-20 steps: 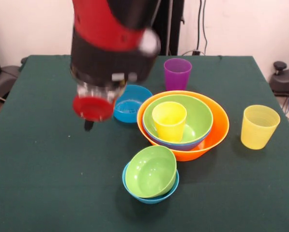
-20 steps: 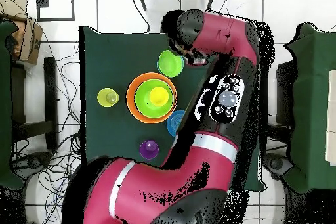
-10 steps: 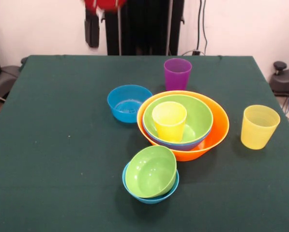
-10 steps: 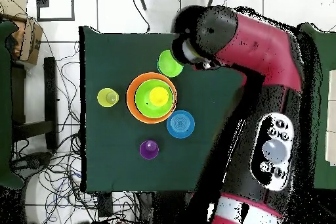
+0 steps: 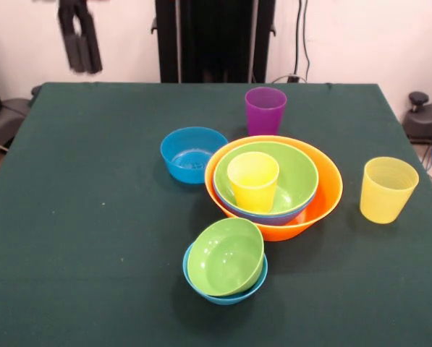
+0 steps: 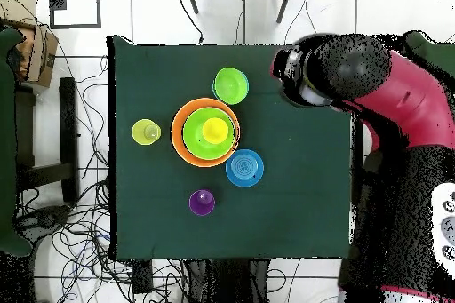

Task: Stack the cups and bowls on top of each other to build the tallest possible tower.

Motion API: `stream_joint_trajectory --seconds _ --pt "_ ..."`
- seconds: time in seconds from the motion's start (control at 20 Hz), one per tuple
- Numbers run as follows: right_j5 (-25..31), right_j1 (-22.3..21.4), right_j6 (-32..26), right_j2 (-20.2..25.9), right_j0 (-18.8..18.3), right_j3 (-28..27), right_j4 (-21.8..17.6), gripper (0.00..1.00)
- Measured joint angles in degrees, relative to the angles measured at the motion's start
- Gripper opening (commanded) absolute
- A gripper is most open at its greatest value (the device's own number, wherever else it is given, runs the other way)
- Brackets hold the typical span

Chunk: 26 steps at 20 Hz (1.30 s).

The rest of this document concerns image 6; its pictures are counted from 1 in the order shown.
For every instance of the dark grey base foot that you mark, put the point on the dark grey base foot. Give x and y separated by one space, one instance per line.
46 219

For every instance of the small cyan bowl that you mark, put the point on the small cyan bowl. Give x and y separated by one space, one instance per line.
213 88

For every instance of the green cloth covered table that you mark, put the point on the green cloth covered table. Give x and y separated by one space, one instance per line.
5 139
433 54

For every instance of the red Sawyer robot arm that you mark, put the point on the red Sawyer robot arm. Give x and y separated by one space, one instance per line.
408 104

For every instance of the small green bowl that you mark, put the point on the small green bowl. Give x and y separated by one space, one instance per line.
231 86

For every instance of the large orange bowl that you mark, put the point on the large orange bowl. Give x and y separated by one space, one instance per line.
176 139

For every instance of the large green bowl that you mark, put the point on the large green bowl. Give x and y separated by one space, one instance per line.
193 139

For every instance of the purple cup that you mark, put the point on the purple cup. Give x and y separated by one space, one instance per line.
201 203

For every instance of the brown cardboard box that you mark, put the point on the brown cardboard box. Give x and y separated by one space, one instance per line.
42 57

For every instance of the black power box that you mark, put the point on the black power box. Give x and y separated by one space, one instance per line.
142 278

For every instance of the small ribbed blue bowl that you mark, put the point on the small ribbed blue bowl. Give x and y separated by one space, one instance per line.
244 168

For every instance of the translucent yellow-green cup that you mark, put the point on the translucent yellow-green cup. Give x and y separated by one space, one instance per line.
146 132

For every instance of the dark green tablecloth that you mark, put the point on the dark green tablecloth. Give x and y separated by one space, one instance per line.
160 79

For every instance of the opaque yellow cup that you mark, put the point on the opaque yellow cup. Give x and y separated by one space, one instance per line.
215 130

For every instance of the black camera tripod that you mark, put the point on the black camera tripod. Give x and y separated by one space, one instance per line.
192 1

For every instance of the black square floor frame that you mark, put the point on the black square floor frame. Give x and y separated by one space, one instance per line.
74 26

